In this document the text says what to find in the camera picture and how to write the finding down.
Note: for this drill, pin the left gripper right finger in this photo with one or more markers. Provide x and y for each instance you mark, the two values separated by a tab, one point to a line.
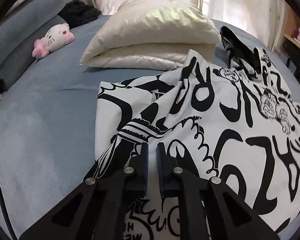
208	209

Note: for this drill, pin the wooden desk shelf unit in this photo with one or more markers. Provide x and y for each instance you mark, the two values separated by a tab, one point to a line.
287	47

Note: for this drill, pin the black white graffiti print jacket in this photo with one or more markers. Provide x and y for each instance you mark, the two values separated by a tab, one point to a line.
237	121

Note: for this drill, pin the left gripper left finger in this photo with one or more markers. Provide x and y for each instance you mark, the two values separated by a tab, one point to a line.
95	209

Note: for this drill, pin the folded cream puffer jacket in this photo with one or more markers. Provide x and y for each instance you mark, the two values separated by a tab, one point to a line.
152	34

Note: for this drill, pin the black garment by window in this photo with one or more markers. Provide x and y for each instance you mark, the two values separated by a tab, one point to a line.
76	13

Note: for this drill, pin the pink white kitty plush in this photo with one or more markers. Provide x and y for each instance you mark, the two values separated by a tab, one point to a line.
56	38

